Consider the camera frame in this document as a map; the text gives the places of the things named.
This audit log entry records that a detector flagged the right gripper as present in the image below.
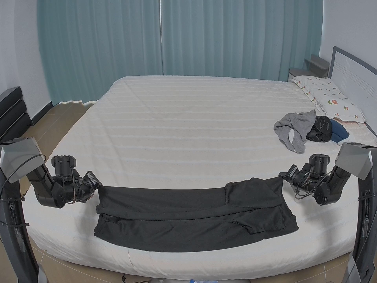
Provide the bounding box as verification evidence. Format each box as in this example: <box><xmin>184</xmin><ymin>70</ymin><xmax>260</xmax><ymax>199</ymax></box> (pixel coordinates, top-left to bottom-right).
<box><xmin>278</xmin><ymin>164</ymin><xmax>315</xmax><ymax>194</ymax></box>

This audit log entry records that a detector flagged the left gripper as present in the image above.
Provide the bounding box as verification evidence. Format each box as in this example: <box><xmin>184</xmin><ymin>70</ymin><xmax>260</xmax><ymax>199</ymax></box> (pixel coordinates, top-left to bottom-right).
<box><xmin>66</xmin><ymin>171</ymin><xmax>102</xmax><ymax>203</ymax></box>

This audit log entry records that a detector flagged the black T-shirt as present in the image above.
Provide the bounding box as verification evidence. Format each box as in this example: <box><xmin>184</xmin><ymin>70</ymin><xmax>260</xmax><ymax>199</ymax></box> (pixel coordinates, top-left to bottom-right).
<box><xmin>94</xmin><ymin>177</ymin><xmax>299</xmax><ymax>252</ymax></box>

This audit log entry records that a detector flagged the bed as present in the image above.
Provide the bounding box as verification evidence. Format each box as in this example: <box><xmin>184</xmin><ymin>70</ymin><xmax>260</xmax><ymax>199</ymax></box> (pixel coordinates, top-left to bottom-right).
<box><xmin>22</xmin><ymin>46</ymin><xmax>377</xmax><ymax>278</ymax></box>

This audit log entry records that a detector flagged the black printed garment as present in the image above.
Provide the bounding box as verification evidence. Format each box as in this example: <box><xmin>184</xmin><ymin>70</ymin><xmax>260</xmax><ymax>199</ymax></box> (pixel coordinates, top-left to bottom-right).
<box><xmin>306</xmin><ymin>116</ymin><xmax>332</xmax><ymax>143</ymax></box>

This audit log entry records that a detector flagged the grey knit garment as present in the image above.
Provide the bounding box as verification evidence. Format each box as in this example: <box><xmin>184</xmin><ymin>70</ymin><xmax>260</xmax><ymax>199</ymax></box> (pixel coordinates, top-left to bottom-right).
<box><xmin>273</xmin><ymin>109</ymin><xmax>316</xmax><ymax>154</ymax></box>

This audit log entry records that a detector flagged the dark blue garment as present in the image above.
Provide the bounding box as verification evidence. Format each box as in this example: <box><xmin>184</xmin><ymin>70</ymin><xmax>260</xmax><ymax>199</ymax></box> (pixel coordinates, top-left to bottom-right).
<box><xmin>329</xmin><ymin>119</ymin><xmax>350</xmax><ymax>144</ymax></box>

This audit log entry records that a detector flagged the white printed pillow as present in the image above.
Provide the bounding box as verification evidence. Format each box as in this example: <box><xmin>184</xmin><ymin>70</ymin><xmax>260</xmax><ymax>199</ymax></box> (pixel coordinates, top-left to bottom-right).
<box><xmin>290</xmin><ymin>75</ymin><xmax>366</xmax><ymax>123</ymax></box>

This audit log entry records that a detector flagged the black chest of drawers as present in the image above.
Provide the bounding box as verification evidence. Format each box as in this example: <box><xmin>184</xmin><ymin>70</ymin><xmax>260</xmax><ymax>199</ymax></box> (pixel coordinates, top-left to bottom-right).
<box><xmin>0</xmin><ymin>86</ymin><xmax>33</xmax><ymax>142</ymax></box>

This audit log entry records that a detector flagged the grey bedside table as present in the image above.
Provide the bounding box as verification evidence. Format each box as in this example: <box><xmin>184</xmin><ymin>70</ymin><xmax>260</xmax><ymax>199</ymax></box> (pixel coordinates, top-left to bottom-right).
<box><xmin>289</xmin><ymin>54</ymin><xmax>330</xmax><ymax>82</ymax></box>

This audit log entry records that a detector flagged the blue-green curtain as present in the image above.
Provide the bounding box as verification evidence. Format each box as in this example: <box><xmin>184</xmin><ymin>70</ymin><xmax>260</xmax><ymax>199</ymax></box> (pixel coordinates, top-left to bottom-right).
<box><xmin>160</xmin><ymin>0</ymin><xmax>323</xmax><ymax>82</ymax></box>
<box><xmin>37</xmin><ymin>0</ymin><xmax>164</xmax><ymax>104</ymax></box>

